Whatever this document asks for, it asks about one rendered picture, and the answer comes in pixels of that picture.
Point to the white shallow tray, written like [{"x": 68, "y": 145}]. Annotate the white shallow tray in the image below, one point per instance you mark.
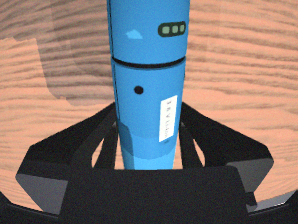
[{"x": 274, "y": 201}]

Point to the blue electric screwdriver body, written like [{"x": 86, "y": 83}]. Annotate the blue electric screwdriver body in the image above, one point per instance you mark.
[{"x": 148, "y": 43}]

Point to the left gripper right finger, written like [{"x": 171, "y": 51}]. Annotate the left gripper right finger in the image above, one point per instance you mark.
[{"x": 222, "y": 146}]

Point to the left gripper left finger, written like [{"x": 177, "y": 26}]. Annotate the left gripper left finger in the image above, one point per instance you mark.
[{"x": 76, "y": 144}]

